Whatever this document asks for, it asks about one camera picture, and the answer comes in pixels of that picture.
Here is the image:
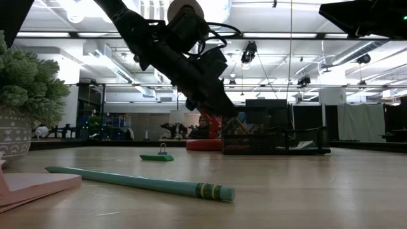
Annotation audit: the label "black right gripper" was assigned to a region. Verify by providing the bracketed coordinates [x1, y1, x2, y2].
[319, 0, 407, 39]

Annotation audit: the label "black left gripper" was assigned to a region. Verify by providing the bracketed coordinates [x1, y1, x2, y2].
[160, 52, 239, 116]

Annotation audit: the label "green eraser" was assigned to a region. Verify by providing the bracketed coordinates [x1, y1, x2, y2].
[139, 154, 175, 162]

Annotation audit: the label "teal pencil with eraser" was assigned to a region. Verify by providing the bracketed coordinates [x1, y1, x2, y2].
[45, 165, 237, 203]

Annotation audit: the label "pink sticky note pad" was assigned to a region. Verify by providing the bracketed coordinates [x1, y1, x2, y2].
[0, 151, 83, 214]

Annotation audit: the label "black mesh desk organizer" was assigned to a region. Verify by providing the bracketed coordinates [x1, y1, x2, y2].
[221, 106, 331, 156]

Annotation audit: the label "person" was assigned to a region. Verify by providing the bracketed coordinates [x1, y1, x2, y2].
[195, 116, 209, 139]

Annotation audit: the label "red desk lamp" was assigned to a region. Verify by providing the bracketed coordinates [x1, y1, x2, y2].
[167, 0, 223, 152]

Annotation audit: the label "black partition panel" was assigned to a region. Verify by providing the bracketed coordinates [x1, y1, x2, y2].
[244, 99, 339, 141]

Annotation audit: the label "blue storage bins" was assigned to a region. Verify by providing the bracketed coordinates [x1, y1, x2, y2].
[76, 114, 132, 140]

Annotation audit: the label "green curtain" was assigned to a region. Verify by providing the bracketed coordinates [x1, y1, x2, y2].
[337, 103, 386, 142]

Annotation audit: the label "black shelving rack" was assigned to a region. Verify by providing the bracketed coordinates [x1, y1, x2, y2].
[76, 83, 106, 140]

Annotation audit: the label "potted green succulent plant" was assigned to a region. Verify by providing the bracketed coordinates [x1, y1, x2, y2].
[0, 30, 71, 166]

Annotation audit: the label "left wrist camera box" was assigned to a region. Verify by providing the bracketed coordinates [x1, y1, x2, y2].
[203, 46, 228, 82]

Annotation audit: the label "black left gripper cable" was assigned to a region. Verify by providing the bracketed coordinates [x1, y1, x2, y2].
[203, 21, 243, 64]

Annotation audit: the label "black metal table frame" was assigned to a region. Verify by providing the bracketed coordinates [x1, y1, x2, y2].
[30, 139, 407, 153]

